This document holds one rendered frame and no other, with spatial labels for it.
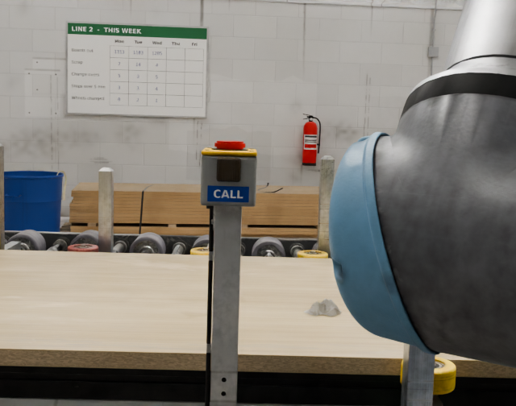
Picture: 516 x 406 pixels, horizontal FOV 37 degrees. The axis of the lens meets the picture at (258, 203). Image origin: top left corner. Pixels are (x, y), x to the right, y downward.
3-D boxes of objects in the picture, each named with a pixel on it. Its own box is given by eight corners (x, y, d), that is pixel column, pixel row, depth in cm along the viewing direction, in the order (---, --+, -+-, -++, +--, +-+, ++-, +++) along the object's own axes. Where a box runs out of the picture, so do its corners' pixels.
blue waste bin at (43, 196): (61, 263, 622) (61, 173, 614) (-12, 262, 616) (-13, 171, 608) (71, 250, 680) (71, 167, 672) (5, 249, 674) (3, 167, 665)
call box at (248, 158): (255, 213, 97) (257, 151, 96) (200, 211, 97) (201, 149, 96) (255, 205, 104) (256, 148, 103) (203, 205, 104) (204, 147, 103)
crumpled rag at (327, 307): (336, 318, 139) (337, 306, 139) (301, 314, 142) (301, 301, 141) (349, 308, 147) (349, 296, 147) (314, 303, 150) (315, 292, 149)
